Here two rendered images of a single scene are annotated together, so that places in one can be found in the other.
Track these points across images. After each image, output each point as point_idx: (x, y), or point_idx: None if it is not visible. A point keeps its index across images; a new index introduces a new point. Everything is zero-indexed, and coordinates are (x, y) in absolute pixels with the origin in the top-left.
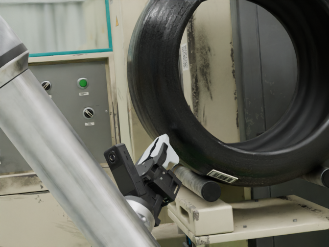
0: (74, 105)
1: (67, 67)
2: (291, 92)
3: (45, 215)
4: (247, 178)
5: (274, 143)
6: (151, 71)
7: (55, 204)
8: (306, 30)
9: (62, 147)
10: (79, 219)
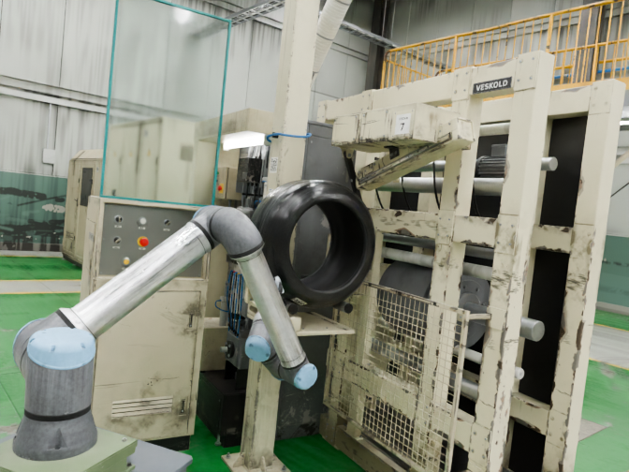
0: None
1: (182, 213)
2: (312, 249)
3: (154, 306)
4: (310, 303)
5: (314, 283)
6: (275, 242)
7: (162, 300)
8: (339, 224)
9: (271, 287)
10: (270, 321)
